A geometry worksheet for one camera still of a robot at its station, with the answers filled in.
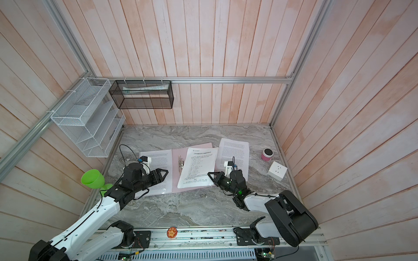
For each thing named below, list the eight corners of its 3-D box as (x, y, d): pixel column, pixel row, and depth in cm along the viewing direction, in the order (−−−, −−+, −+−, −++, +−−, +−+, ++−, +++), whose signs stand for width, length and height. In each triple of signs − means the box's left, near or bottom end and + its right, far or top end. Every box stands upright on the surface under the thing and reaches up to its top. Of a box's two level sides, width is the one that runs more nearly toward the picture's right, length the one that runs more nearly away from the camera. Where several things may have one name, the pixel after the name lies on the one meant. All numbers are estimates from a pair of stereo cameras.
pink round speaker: (262, 161, 103) (264, 156, 99) (260, 153, 107) (262, 148, 103) (271, 161, 103) (274, 156, 99) (269, 153, 107) (272, 148, 103)
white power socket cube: (267, 174, 97) (269, 171, 94) (272, 164, 102) (274, 160, 99) (281, 181, 94) (283, 178, 91) (285, 170, 99) (288, 167, 96)
